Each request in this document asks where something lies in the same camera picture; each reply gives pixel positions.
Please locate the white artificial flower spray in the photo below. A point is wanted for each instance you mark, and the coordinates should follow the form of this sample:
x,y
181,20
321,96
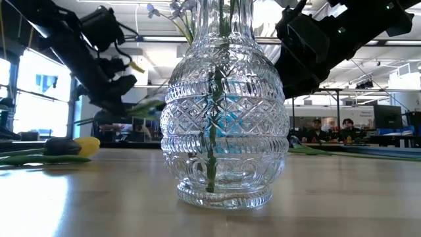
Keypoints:
x,y
176,8

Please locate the blue artificial flower spray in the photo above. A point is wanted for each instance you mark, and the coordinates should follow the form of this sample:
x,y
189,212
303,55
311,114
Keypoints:
x,y
213,148

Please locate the clear cut-glass vase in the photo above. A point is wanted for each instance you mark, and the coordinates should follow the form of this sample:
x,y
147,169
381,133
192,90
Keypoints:
x,y
250,171

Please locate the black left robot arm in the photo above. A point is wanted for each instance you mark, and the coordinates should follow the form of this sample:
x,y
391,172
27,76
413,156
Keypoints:
x,y
75,66

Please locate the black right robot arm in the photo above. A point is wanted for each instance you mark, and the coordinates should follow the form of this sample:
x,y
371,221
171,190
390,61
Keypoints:
x,y
368,26

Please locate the yellow label tag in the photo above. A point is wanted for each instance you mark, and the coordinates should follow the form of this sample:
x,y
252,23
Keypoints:
x,y
136,66

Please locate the large bright window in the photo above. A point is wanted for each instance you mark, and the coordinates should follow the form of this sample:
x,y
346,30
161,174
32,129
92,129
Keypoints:
x,y
42,115

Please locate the black computer monitor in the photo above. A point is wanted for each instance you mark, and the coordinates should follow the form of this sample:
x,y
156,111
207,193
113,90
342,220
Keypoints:
x,y
388,116

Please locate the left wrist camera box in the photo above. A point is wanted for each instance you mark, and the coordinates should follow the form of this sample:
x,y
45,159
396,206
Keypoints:
x,y
102,28

